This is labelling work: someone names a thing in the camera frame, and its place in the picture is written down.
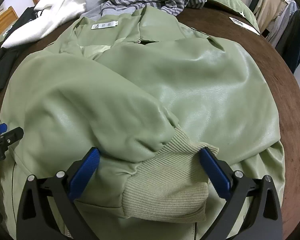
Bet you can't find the green leather jacket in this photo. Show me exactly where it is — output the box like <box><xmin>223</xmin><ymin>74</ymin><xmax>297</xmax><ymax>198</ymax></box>
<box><xmin>0</xmin><ymin>5</ymin><xmax>286</xmax><ymax>240</ymax></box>

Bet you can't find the clothes rack with garments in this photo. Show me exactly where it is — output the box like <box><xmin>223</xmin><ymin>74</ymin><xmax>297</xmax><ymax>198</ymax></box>
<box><xmin>248</xmin><ymin>0</ymin><xmax>300</xmax><ymax>72</ymax></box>

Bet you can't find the black garment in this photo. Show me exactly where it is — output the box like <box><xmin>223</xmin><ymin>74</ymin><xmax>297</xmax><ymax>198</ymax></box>
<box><xmin>0</xmin><ymin>7</ymin><xmax>36</xmax><ymax>92</ymax></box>

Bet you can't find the wooden headboard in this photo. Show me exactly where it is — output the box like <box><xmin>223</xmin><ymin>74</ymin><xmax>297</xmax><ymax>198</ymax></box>
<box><xmin>0</xmin><ymin>6</ymin><xmax>18</xmax><ymax>35</ymax></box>

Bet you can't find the white fleece garment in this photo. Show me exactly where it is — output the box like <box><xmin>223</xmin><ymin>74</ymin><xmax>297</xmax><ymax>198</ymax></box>
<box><xmin>2</xmin><ymin>0</ymin><xmax>86</xmax><ymax>49</ymax></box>

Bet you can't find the white card on bed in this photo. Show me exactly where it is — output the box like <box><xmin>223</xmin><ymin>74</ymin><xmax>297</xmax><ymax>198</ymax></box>
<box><xmin>229</xmin><ymin>17</ymin><xmax>260</xmax><ymax>35</ymax></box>

